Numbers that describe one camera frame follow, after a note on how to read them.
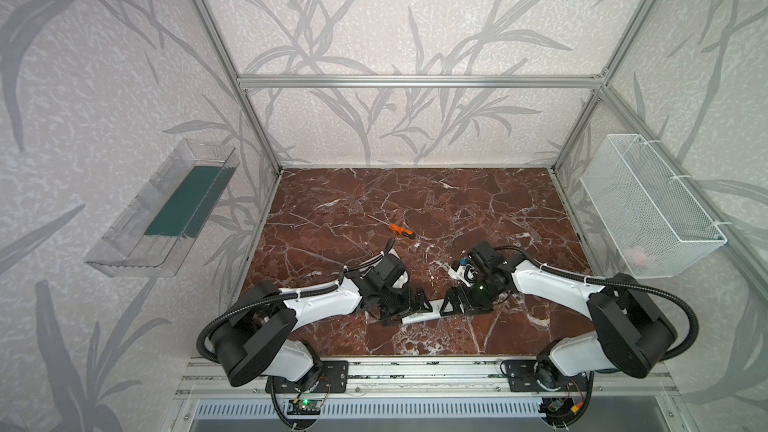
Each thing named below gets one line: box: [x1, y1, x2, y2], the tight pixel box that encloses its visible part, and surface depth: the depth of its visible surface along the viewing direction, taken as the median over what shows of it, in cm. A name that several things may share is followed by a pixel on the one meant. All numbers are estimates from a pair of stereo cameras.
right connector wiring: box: [539, 396, 585, 422], surface depth 73 cm
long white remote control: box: [401, 299, 444, 325], surface depth 82 cm
